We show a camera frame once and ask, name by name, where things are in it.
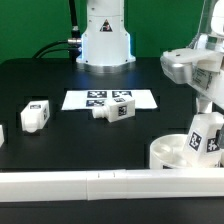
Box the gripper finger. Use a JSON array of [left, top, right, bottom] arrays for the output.
[[196, 94, 213, 114]]

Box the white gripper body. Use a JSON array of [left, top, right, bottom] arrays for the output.
[[191, 34, 224, 109]]

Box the white round stool seat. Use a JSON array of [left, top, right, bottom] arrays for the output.
[[149, 134, 222, 169]]

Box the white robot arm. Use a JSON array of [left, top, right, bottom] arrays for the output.
[[76, 0, 224, 113]]

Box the white marker sheet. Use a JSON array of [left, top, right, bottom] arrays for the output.
[[62, 90, 157, 110]]

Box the white left fence block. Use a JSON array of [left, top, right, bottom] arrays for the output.
[[0, 125, 4, 147]]

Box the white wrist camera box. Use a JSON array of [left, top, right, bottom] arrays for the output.
[[160, 48, 223, 84]]

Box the black cable on base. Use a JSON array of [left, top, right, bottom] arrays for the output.
[[32, 0, 83, 60]]

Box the white front fence rail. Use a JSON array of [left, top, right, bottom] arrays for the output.
[[0, 168, 224, 202]]

